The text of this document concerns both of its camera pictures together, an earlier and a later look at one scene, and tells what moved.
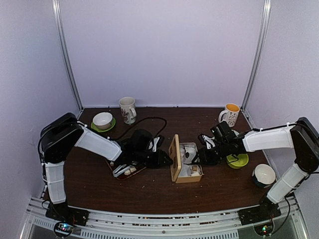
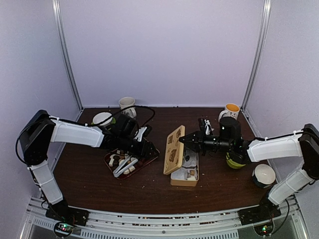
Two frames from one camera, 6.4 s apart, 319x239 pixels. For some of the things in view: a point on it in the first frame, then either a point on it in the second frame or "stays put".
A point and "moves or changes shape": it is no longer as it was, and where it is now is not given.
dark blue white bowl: (264, 175) stays put
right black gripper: (204, 159) -> (198, 144)
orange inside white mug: (230, 114) stays put
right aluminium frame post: (259, 56) stays put
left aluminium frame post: (56, 5) stays put
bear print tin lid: (174, 155) moves or changes shape
